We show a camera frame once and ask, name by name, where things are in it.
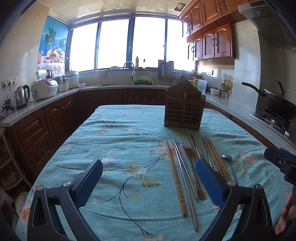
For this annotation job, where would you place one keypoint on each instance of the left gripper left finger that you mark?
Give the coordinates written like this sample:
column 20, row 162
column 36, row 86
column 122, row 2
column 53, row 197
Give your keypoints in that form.
column 44, row 222

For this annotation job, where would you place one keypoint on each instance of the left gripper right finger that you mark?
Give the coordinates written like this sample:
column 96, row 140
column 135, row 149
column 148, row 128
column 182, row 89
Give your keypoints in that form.
column 255, row 221

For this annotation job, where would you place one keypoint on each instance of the metal spoon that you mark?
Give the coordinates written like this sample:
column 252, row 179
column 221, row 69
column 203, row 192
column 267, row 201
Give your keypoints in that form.
column 229, row 159

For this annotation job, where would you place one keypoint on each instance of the light wooden chopstick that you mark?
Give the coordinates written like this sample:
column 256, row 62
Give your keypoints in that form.
column 177, row 183

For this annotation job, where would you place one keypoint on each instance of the thin steel chopstick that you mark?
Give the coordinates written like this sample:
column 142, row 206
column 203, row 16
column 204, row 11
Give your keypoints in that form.
column 207, row 153

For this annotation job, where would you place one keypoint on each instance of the wooden handled fork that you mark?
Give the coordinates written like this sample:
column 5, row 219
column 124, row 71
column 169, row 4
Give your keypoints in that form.
column 201, row 192

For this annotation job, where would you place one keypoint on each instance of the brown wooden chopstick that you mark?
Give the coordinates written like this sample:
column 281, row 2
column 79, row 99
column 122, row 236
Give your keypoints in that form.
column 191, row 146

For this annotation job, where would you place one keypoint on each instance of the person right hand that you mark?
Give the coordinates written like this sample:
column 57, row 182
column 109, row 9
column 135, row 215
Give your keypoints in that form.
column 288, row 211

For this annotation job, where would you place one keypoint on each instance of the gas stove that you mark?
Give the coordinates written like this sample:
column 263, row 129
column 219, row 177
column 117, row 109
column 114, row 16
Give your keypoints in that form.
column 273, row 121

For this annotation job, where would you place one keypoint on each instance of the black wok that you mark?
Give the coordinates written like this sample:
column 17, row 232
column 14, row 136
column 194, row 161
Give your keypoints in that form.
column 276, row 104

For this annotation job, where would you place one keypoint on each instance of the floral teal tablecloth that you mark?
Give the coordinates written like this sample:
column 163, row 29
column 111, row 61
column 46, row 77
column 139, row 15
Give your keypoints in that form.
column 136, row 197

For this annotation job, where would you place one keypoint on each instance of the clear measuring jug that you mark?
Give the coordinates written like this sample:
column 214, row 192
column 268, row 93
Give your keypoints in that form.
column 200, row 84

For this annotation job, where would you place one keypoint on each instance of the wooden utensil holder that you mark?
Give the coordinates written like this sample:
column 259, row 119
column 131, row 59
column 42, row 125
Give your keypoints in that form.
column 184, row 106

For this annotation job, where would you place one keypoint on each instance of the steel electric kettle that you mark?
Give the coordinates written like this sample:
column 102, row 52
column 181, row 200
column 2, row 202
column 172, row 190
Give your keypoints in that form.
column 22, row 95

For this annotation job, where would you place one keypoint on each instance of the white pink rice cooker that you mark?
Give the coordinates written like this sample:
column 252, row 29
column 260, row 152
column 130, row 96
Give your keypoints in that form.
column 44, row 89

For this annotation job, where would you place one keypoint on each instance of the range hood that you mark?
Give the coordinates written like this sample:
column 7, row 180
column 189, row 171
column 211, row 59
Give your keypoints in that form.
column 269, row 24

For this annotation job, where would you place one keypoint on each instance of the white slow cooker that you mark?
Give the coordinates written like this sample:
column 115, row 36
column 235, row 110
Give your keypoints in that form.
column 73, row 77

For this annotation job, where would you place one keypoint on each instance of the upper wooden cabinets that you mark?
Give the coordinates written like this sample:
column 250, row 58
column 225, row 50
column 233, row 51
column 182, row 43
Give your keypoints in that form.
column 208, row 26

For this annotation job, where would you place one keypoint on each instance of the green colander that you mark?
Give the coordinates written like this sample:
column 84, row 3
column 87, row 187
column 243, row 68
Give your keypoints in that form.
column 142, row 80

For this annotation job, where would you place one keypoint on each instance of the fruit beach poster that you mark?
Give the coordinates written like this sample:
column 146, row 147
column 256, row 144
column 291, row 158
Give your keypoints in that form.
column 53, row 45

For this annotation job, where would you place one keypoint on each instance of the sink faucet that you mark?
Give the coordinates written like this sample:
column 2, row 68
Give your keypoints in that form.
column 128, row 65

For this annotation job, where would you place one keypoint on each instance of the wall power outlet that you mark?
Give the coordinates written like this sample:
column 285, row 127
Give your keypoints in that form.
column 10, row 82

